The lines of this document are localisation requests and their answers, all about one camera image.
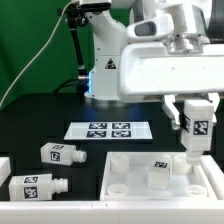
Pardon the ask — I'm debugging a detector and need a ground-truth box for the white square tabletop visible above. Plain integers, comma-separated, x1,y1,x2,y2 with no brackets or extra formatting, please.
100,152,217,201

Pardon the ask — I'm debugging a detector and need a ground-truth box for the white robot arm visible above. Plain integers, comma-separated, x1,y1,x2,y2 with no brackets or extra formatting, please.
79,0,224,129

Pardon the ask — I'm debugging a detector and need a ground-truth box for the black cable at base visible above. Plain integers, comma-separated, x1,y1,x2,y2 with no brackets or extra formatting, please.
51,77,88,94

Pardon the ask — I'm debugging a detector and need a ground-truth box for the white front rail fence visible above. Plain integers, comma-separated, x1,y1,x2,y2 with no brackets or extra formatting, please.
0,201,224,224

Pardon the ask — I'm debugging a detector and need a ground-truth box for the white marker tag sheet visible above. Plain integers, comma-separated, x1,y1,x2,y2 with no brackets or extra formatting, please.
64,122,152,140

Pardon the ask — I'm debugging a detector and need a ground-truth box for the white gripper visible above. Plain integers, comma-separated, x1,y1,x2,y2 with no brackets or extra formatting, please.
117,42,224,130

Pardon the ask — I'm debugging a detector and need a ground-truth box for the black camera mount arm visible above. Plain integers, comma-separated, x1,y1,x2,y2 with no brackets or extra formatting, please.
57,3,90,94

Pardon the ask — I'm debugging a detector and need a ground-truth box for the white left rail block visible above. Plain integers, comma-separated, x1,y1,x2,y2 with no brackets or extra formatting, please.
0,157,11,187

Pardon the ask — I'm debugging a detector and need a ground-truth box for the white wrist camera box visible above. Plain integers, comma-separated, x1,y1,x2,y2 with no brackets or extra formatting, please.
127,14,174,43

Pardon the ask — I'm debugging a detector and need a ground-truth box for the grey cable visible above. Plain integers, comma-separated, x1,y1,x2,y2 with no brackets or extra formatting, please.
0,0,81,109

